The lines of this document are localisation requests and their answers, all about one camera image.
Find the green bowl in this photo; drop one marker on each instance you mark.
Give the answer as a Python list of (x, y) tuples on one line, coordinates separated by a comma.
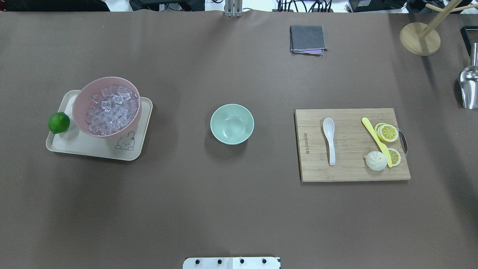
[(232, 124)]

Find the white ceramic spoon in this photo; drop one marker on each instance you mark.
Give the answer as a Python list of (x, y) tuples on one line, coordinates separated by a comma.
[(329, 129)]

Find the pink bowl of ice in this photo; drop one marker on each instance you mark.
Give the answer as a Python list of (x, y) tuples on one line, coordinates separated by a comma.
[(107, 106)]

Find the bamboo cutting board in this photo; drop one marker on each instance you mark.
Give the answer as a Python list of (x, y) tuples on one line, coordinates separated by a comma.
[(352, 142)]

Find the folded grey cloth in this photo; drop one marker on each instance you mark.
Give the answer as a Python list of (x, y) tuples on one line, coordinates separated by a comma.
[(308, 39)]

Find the cream serving tray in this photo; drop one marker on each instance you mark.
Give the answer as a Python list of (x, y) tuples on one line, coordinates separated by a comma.
[(126, 146)]

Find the white steamed bun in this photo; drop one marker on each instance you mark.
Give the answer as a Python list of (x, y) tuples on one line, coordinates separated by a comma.
[(376, 160)]

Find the lemon slice upper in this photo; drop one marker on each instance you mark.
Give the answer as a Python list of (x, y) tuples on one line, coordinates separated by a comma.
[(386, 132)]

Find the lemon slice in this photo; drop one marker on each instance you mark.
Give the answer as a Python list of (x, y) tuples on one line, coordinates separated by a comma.
[(386, 132), (395, 157)]

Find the yellow plastic knife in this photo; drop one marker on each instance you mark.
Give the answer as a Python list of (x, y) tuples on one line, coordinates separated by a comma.
[(384, 149)]

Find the lemon slice lower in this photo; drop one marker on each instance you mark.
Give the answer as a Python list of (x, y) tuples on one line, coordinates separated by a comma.
[(395, 157)]

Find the green lime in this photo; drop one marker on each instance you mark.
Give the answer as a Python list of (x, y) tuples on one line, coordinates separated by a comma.
[(59, 122)]

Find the wooden mug tree stand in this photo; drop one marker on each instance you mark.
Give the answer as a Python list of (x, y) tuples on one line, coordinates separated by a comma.
[(422, 39)]

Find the metal scoop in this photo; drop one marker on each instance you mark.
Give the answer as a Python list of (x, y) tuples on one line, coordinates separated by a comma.
[(469, 81)]

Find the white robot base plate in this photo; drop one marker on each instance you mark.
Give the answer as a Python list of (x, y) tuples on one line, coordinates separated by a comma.
[(232, 263)]

